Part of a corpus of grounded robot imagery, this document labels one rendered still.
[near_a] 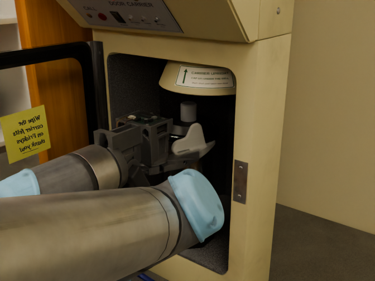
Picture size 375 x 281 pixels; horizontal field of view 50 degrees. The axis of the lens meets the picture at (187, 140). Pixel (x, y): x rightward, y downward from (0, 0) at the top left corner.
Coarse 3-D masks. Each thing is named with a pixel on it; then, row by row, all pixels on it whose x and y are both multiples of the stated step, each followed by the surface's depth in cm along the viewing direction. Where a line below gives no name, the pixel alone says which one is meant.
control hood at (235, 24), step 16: (64, 0) 62; (176, 0) 49; (192, 0) 48; (208, 0) 46; (224, 0) 45; (240, 0) 46; (256, 0) 50; (80, 16) 64; (176, 16) 52; (192, 16) 51; (208, 16) 49; (224, 16) 48; (240, 16) 47; (256, 16) 50; (144, 32) 60; (160, 32) 58; (192, 32) 54; (208, 32) 52; (224, 32) 51; (240, 32) 49; (256, 32) 51
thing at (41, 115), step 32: (32, 64) 61; (64, 64) 66; (0, 96) 58; (32, 96) 62; (64, 96) 67; (0, 128) 59; (32, 128) 63; (64, 128) 68; (0, 160) 60; (32, 160) 65
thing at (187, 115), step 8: (184, 104) 69; (192, 104) 69; (184, 112) 69; (192, 112) 69; (176, 120) 70; (184, 120) 70; (192, 120) 70; (200, 120) 70; (208, 120) 70; (176, 128) 68; (184, 128) 68; (208, 128) 69
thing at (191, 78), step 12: (168, 60) 69; (168, 72) 67; (180, 72) 64; (192, 72) 63; (204, 72) 63; (216, 72) 63; (228, 72) 63; (168, 84) 66; (180, 84) 64; (192, 84) 63; (204, 84) 63; (216, 84) 63; (228, 84) 63
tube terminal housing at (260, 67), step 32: (288, 0) 57; (96, 32) 70; (128, 32) 65; (288, 32) 60; (224, 64) 56; (256, 64) 54; (288, 64) 62; (256, 96) 56; (256, 128) 58; (256, 160) 60; (256, 192) 63; (256, 224) 66; (256, 256) 69
